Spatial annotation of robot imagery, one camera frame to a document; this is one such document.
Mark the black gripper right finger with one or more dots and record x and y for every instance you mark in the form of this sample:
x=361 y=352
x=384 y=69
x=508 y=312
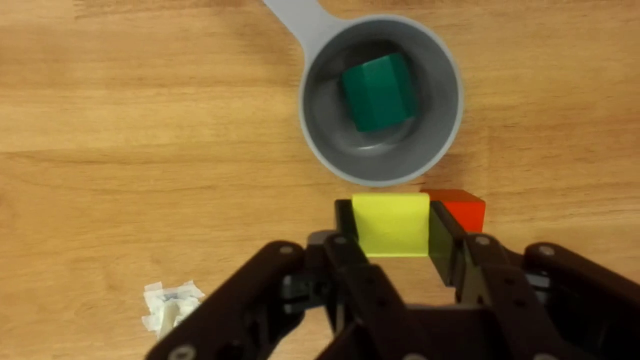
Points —
x=544 y=303

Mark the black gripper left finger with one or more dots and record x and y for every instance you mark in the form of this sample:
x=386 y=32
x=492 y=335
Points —
x=270 y=294

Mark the yellow cube block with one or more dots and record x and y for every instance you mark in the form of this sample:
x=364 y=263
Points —
x=392 y=224

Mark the red cube block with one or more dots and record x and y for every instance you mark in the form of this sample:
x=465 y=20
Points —
x=466 y=208

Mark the grey measuring cup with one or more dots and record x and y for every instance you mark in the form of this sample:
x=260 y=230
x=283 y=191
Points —
x=332 y=45

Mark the green octagonal block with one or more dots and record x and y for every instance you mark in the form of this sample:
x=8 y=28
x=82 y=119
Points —
x=378 y=92

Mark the clear peg stand right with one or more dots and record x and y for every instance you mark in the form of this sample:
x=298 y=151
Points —
x=168 y=306

